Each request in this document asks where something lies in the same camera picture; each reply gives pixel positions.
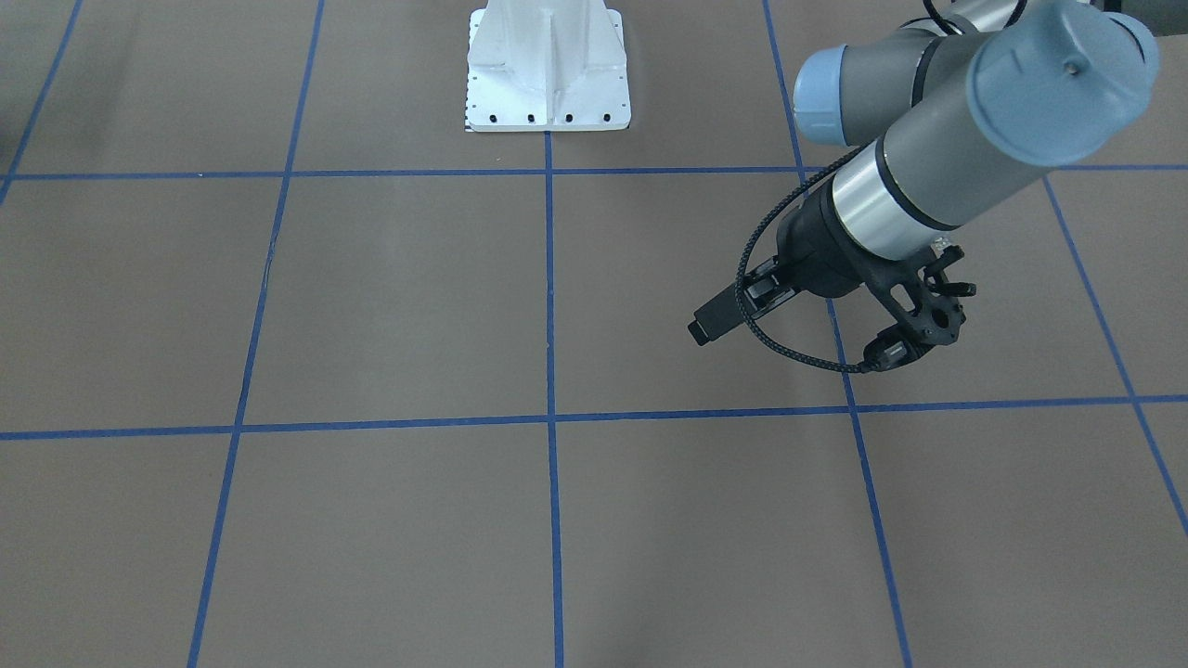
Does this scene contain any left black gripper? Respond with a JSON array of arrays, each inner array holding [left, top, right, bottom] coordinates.
[[688, 185, 876, 346]]

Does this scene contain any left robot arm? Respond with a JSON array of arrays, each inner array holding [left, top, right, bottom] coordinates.
[[689, 1, 1161, 373]]

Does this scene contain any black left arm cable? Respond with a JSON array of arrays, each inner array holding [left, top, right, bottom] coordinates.
[[734, 149, 883, 376]]

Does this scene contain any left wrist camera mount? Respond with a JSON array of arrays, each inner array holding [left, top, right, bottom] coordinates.
[[861, 244, 977, 372]]

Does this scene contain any white camera pillar with base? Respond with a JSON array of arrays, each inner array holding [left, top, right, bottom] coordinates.
[[465, 1, 632, 133]]

